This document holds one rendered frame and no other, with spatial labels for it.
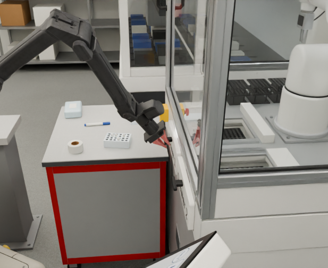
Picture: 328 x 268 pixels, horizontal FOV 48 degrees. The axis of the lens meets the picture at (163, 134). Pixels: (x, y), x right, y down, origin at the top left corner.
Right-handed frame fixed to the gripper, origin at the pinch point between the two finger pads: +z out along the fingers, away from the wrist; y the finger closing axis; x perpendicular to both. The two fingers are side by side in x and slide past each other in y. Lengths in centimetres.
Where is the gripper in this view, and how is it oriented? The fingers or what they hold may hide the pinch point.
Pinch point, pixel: (167, 144)
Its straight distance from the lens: 152.7
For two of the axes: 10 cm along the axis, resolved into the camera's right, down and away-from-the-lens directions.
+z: 6.1, 6.7, 4.3
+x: -0.8, -4.9, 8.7
